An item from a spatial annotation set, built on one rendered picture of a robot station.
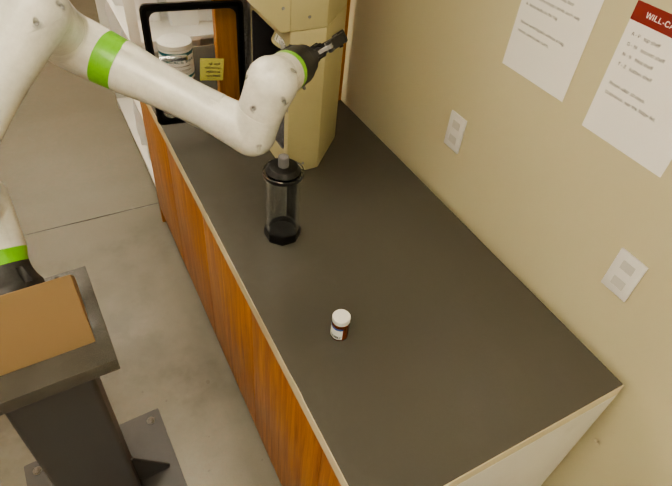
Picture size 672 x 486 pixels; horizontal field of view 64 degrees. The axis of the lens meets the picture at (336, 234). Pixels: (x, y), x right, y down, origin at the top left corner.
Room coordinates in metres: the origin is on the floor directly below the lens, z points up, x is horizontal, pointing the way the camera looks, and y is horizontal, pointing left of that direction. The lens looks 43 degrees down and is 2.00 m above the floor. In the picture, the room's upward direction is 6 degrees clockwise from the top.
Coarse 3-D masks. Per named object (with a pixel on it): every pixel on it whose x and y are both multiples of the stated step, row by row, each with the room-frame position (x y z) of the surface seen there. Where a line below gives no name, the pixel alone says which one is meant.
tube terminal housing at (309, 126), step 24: (312, 0) 1.43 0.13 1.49; (336, 0) 1.53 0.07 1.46; (312, 24) 1.43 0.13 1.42; (336, 24) 1.55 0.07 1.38; (336, 72) 1.59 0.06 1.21; (312, 96) 1.44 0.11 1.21; (336, 96) 1.62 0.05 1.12; (288, 120) 1.40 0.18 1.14; (312, 120) 1.44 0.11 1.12; (288, 144) 1.40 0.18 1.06; (312, 144) 1.44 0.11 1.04
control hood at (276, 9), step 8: (248, 0) 1.34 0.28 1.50; (256, 0) 1.35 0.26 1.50; (264, 0) 1.36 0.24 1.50; (272, 0) 1.37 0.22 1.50; (280, 0) 1.38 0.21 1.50; (288, 0) 1.39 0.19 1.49; (256, 8) 1.35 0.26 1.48; (264, 8) 1.36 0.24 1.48; (272, 8) 1.37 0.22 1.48; (280, 8) 1.38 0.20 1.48; (288, 8) 1.39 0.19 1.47; (264, 16) 1.36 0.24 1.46; (272, 16) 1.37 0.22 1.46; (280, 16) 1.38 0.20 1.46; (288, 16) 1.39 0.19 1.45; (272, 24) 1.37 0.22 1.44; (280, 24) 1.38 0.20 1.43; (288, 24) 1.39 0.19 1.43
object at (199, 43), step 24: (216, 0) 1.61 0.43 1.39; (240, 0) 1.65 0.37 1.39; (168, 24) 1.55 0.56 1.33; (192, 24) 1.58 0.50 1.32; (216, 24) 1.61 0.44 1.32; (168, 48) 1.55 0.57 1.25; (192, 48) 1.58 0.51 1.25; (216, 48) 1.61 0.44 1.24; (192, 72) 1.57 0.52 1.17; (216, 72) 1.61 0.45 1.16
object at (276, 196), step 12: (264, 168) 1.11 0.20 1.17; (276, 180) 1.07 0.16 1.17; (288, 180) 1.07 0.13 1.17; (276, 192) 1.07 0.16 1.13; (288, 192) 1.07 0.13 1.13; (276, 204) 1.07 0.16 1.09; (288, 204) 1.07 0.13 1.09; (276, 216) 1.07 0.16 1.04; (288, 216) 1.07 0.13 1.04; (276, 228) 1.07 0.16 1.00; (288, 228) 1.07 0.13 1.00
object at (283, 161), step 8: (272, 160) 1.13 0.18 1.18; (280, 160) 1.10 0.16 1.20; (288, 160) 1.11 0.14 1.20; (272, 168) 1.10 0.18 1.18; (280, 168) 1.10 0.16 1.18; (288, 168) 1.10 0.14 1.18; (296, 168) 1.11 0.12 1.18; (272, 176) 1.08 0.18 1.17; (280, 176) 1.07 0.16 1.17; (288, 176) 1.08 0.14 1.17; (296, 176) 1.09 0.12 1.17
